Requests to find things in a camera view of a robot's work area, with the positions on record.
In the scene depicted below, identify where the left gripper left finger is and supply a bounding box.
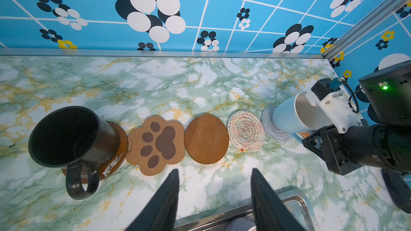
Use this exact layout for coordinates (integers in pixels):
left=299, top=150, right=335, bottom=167
left=126, top=169, right=179, bottom=231

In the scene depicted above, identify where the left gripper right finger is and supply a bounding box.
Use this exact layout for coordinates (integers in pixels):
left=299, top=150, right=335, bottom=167
left=250, top=168, right=304, bottom=231

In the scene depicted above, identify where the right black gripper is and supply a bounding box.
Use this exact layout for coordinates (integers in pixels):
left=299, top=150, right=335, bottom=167
left=302, top=125, right=376, bottom=175

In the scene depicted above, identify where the tan wicker round coaster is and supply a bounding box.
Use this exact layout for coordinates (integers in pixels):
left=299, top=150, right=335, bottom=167
left=296, top=132, right=311, bottom=139

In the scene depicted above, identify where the light blue handled mug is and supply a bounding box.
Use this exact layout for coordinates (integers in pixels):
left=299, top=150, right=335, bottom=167
left=271, top=92, right=331, bottom=143

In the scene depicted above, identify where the grey woven round coaster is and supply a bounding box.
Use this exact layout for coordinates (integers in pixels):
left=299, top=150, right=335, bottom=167
left=261, top=105, right=293, bottom=143

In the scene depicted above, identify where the dark brown round coaster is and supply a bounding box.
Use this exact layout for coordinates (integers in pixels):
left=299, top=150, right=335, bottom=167
left=44, top=111, right=128, bottom=185

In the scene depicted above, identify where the cork paw print coaster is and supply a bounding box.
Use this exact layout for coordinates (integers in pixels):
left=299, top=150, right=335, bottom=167
left=126, top=116, right=185, bottom=176

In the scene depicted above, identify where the multicolour woven round coaster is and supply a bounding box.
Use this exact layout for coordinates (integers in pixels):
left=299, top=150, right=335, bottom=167
left=228, top=110, right=265, bottom=153

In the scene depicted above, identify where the brown wooden round coaster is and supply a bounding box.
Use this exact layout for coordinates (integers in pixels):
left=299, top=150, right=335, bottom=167
left=185, top=114, right=229, bottom=165

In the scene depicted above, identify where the black metal cup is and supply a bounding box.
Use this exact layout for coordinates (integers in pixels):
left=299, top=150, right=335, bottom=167
left=28, top=106, right=121, bottom=200

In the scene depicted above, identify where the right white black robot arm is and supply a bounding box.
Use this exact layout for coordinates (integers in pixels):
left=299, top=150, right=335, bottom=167
left=302, top=61, right=411, bottom=213

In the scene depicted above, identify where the metal serving tray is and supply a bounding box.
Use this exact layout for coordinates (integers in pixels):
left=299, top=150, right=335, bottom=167
left=173, top=187, right=322, bottom=231

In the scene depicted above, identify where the lavender ceramic mug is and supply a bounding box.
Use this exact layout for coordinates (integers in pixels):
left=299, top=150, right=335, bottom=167
left=226, top=217, right=256, bottom=231

